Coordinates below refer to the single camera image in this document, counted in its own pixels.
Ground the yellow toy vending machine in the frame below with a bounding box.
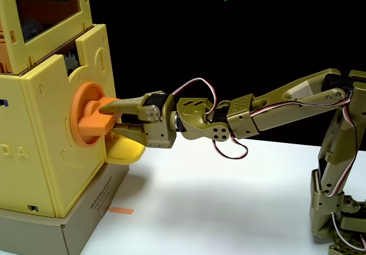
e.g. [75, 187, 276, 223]
[0, 0, 124, 219]

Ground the orange turning knob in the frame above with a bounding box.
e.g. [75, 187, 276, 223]
[70, 81, 121, 148]

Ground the red white wrist servo cable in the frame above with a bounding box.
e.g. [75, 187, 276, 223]
[211, 134, 249, 161]

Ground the clear tape tab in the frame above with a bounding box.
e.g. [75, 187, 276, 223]
[98, 200, 113, 219]

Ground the brown cardboard box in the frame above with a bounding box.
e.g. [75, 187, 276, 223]
[0, 162, 130, 255]

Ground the grey plastic gear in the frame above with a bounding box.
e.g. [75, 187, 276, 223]
[63, 51, 79, 76]

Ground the red white gripper servo cable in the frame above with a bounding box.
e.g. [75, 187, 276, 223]
[172, 77, 218, 117]

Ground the orange tape strip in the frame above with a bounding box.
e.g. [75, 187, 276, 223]
[109, 206, 135, 216]

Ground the yellow dispensing tray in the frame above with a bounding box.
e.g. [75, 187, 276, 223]
[105, 136, 146, 164]

